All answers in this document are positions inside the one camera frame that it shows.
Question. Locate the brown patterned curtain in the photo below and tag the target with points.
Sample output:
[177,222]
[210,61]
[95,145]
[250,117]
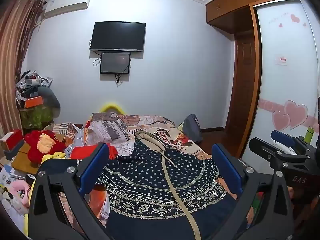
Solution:
[37,10]

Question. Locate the pink plush toy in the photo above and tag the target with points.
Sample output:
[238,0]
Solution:
[18,187]

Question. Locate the green bottle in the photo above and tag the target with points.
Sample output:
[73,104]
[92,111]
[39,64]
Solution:
[309,133]

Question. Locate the brown wooden door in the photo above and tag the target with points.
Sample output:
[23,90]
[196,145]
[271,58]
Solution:
[243,80]

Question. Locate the navy patterned hoodie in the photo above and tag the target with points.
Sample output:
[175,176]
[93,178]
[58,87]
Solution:
[150,180]

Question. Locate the wooden overhead cabinet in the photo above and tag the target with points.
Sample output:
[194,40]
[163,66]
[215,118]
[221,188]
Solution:
[225,7]

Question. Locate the red box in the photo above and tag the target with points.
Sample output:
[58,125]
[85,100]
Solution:
[13,138]

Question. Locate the red plush toy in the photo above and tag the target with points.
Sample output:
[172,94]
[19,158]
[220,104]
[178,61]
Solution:
[32,150]

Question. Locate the green patterned cloth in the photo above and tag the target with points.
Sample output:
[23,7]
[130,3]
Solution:
[35,117]

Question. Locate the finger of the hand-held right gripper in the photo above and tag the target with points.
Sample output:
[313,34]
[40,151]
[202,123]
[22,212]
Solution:
[281,136]
[262,147]

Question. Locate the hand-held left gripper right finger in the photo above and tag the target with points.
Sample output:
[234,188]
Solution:
[226,170]

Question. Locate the brown cardboard box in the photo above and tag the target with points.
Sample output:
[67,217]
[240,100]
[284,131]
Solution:
[21,160]

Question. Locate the large black wall television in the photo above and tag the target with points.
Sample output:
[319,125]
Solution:
[117,36]

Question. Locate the pile of clutter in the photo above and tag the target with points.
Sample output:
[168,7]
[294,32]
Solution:
[32,80]

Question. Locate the striped pink curtain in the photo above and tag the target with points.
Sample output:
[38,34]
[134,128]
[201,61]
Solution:
[15,55]

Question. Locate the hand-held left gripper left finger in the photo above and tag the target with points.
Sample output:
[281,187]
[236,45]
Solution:
[93,170]

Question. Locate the small black wall monitor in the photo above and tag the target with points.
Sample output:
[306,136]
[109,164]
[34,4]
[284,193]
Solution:
[115,62]

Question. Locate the grey backpack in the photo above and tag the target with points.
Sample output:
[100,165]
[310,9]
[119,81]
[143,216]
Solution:
[192,127]

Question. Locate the red garment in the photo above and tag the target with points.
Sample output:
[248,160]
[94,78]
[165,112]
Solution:
[82,152]

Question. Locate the white air conditioner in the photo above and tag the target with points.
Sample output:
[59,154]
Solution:
[67,3]

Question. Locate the orange box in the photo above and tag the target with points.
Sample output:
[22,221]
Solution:
[33,102]

